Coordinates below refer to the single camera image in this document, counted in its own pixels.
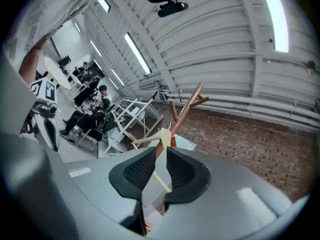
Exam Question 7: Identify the wide ceiling light panel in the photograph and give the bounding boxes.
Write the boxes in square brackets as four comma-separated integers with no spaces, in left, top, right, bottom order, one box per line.
[258,0,290,54]

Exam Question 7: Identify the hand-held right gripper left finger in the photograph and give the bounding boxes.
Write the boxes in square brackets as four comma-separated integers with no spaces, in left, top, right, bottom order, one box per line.
[65,146,157,236]

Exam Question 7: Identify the person's left forearm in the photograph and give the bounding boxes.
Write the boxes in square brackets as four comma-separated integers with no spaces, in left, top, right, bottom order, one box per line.
[18,37,48,87]

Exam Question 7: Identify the grey wall pipes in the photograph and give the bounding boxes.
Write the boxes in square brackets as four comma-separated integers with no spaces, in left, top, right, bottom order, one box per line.
[159,87,320,133]

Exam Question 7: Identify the metal folding chair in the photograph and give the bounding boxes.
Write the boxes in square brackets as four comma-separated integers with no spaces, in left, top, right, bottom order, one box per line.
[73,126,106,153]

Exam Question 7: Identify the brown wooden coat stand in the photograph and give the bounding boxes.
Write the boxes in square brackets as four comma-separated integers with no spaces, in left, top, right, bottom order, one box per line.
[154,82,211,160]

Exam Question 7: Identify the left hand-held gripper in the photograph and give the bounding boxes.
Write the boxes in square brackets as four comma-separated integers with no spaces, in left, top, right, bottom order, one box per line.
[29,77,61,153]

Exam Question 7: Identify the black box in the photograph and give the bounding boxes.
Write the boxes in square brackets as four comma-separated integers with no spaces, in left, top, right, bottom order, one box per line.
[57,55,72,69]

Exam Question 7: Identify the white cabinet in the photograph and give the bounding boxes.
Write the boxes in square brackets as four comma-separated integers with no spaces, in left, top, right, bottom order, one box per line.
[174,134,198,152]

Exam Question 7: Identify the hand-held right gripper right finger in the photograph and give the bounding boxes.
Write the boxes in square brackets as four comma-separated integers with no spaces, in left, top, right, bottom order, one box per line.
[149,146,310,240]

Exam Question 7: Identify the person's white shirt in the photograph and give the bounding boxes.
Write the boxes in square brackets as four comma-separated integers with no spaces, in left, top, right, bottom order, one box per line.
[3,0,101,57]

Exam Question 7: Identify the white round table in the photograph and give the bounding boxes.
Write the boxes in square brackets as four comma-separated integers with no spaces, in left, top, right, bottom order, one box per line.
[43,56,73,90]

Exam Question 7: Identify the wall air conditioner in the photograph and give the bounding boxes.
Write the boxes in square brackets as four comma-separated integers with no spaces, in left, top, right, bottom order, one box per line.
[138,80,155,90]

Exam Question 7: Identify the row of ceiling strip lights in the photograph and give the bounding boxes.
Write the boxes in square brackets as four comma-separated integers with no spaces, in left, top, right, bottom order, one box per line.
[74,0,153,90]

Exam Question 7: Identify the white metal frame rack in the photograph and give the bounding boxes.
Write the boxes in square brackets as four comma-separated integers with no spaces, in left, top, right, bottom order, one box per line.
[103,97,164,156]

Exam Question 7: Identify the light wooden clothes hanger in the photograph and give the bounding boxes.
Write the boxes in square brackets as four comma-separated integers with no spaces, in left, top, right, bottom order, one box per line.
[131,118,181,194]

